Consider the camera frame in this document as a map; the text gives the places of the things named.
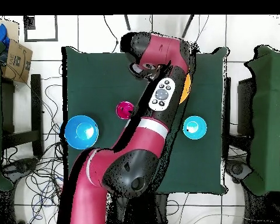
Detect black bench frame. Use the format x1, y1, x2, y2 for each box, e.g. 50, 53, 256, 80
1, 73, 44, 157

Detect blue bag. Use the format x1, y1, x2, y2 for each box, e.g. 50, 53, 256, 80
0, 23, 11, 48

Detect black square floor frame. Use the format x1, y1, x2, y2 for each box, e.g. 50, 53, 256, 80
23, 15, 59, 43

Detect red cup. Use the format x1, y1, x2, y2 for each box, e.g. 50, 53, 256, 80
115, 100, 135, 120

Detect black pedestal foot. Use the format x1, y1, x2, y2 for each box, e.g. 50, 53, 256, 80
2, 157, 39, 183
225, 158, 253, 184

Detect dark green table cloth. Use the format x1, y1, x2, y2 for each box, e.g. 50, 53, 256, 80
61, 46, 229, 194

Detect plain cardboard box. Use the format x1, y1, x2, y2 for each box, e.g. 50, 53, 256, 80
0, 18, 20, 43

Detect printed cardboard box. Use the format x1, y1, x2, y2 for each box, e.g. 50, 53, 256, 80
2, 39, 34, 84

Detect large blue bowl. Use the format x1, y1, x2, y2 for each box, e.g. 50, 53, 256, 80
64, 115, 99, 150

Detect small light blue ribbed bowl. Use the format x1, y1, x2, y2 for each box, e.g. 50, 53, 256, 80
182, 115, 208, 140

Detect black tripod stand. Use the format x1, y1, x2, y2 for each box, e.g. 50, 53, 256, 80
181, 14, 195, 39

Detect large orange bowl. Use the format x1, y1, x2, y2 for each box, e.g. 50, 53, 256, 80
178, 73, 193, 104

